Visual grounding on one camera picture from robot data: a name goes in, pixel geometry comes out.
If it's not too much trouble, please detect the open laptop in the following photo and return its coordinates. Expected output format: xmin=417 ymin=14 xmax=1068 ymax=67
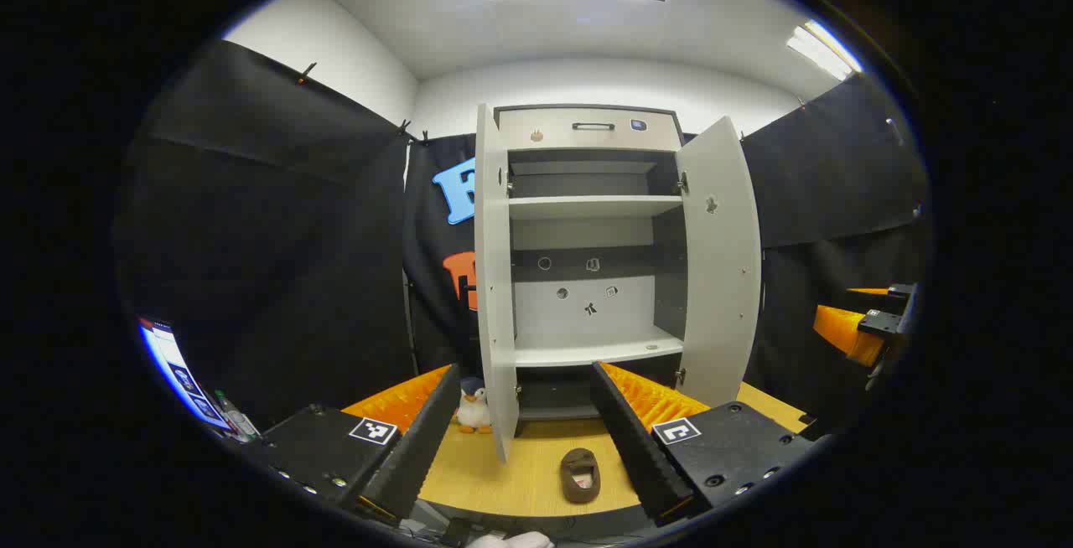
xmin=138 ymin=319 xmax=231 ymax=430

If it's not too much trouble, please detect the black backdrop cloth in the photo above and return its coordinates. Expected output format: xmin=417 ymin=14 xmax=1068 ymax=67
xmin=113 ymin=39 xmax=931 ymax=432

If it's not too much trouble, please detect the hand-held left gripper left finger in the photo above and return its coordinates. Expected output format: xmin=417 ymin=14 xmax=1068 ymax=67
xmin=239 ymin=364 xmax=464 ymax=528

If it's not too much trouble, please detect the grey shoe cabinet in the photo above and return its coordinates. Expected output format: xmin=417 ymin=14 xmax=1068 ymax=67
xmin=493 ymin=104 xmax=698 ymax=423

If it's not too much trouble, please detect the grey cabinet drawer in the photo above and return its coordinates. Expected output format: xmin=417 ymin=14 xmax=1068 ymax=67
xmin=496 ymin=107 xmax=684 ymax=153

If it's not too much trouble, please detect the grey cabinet door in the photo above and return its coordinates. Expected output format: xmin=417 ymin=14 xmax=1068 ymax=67
xmin=675 ymin=116 xmax=764 ymax=408
xmin=474 ymin=104 xmax=521 ymax=463

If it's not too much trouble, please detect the brown shoe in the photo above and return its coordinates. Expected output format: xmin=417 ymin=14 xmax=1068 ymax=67
xmin=559 ymin=447 xmax=602 ymax=504

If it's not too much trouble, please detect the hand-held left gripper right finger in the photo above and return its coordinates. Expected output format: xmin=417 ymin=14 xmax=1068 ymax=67
xmin=590 ymin=361 xmax=816 ymax=528

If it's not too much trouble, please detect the penguin plush toy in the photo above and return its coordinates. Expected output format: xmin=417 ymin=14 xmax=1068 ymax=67
xmin=455 ymin=376 xmax=494 ymax=435

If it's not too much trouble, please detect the person's white footwear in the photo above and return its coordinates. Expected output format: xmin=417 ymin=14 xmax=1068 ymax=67
xmin=465 ymin=531 xmax=554 ymax=548

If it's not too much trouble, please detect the ceiling light panel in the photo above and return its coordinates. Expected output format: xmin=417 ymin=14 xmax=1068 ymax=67
xmin=786 ymin=20 xmax=863 ymax=81

